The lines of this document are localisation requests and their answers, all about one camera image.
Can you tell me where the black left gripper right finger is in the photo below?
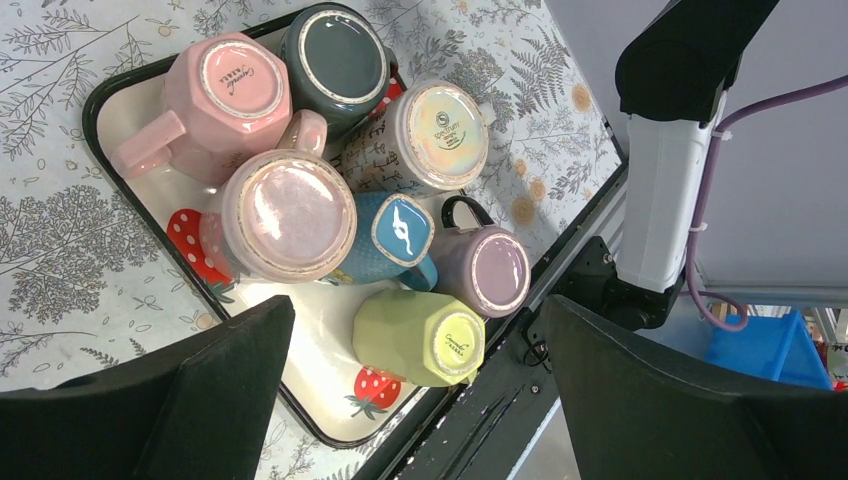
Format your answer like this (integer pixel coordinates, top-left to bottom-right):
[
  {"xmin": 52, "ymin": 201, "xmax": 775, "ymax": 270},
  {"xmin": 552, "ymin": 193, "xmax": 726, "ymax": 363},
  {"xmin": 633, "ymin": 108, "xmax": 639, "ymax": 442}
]
[{"xmin": 540, "ymin": 295, "xmax": 847, "ymax": 479}]

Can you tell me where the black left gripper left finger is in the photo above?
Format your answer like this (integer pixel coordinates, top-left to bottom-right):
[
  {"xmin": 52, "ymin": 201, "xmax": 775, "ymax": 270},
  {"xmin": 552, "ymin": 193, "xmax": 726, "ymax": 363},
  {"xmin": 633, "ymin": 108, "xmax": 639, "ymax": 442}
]
[{"xmin": 1, "ymin": 295, "xmax": 296, "ymax": 479}]

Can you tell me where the green octagonal mug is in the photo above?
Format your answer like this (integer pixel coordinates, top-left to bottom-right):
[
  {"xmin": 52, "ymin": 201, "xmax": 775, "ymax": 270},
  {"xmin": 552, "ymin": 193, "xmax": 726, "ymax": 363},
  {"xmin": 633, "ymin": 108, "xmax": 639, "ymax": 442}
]
[{"xmin": 352, "ymin": 290, "xmax": 485, "ymax": 388}]

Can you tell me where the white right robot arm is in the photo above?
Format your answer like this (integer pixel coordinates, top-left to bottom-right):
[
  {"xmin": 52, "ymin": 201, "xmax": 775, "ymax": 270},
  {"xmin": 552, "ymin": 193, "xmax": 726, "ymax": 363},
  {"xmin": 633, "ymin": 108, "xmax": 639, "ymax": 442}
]
[{"xmin": 548, "ymin": 1, "xmax": 775, "ymax": 331}]

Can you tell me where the purple mug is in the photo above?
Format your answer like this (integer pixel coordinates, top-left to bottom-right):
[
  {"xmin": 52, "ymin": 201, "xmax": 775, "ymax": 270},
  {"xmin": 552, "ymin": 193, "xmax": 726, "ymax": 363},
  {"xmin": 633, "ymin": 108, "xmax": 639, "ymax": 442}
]
[{"xmin": 429, "ymin": 195, "xmax": 531, "ymax": 318}]

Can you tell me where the tall pale pink mug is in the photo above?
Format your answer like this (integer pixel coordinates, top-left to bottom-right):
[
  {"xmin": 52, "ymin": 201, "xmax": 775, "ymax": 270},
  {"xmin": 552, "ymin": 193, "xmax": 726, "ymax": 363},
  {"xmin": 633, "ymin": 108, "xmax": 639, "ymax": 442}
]
[{"xmin": 199, "ymin": 110, "xmax": 357, "ymax": 284}]

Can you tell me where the blue dotted mug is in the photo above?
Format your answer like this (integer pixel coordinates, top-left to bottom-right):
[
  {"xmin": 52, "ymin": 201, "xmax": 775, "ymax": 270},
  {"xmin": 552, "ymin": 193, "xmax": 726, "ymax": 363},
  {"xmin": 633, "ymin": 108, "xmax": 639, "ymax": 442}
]
[{"xmin": 323, "ymin": 191, "xmax": 438, "ymax": 292}]

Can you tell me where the pink octagonal mug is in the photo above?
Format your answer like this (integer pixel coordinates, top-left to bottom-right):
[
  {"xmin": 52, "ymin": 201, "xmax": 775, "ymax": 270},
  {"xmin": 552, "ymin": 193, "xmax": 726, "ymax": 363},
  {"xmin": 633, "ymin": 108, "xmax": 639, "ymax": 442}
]
[{"xmin": 109, "ymin": 32, "xmax": 293, "ymax": 186}]

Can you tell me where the white floral mug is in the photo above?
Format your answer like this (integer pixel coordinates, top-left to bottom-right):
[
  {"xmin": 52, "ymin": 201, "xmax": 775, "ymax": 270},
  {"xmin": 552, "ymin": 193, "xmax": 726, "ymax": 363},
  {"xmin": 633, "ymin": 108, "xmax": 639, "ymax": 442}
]
[{"xmin": 336, "ymin": 79, "xmax": 496, "ymax": 198}]

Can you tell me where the dark grey mug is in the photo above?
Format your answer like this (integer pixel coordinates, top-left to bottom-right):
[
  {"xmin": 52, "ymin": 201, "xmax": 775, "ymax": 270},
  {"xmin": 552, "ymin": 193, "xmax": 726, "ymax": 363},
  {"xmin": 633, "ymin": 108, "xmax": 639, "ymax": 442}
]
[{"xmin": 277, "ymin": 3, "xmax": 397, "ymax": 143}]

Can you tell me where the white strawberry tray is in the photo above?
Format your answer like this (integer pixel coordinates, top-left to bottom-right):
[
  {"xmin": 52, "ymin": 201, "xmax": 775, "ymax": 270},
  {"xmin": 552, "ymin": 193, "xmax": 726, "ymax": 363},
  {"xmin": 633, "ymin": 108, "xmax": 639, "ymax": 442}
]
[{"xmin": 82, "ymin": 56, "xmax": 419, "ymax": 449}]

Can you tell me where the blue plastic bin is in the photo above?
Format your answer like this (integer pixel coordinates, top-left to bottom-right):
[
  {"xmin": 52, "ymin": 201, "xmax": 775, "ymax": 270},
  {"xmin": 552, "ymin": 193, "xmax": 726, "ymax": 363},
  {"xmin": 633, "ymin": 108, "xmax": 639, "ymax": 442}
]
[{"xmin": 704, "ymin": 310, "xmax": 833, "ymax": 390}]

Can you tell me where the floral tablecloth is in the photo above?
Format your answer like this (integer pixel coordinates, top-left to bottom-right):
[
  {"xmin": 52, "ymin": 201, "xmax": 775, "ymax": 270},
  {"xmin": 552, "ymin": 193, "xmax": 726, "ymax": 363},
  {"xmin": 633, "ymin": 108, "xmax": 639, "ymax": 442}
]
[{"xmin": 0, "ymin": 0, "xmax": 624, "ymax": 480}]

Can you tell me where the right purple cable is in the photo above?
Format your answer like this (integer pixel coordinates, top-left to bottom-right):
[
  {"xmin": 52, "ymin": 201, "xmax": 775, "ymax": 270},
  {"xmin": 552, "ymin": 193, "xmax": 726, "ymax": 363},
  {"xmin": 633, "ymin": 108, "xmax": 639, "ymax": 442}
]
[{"xmin": 684, "ymin": 74, "xmax": 848, "ymax": 333}]

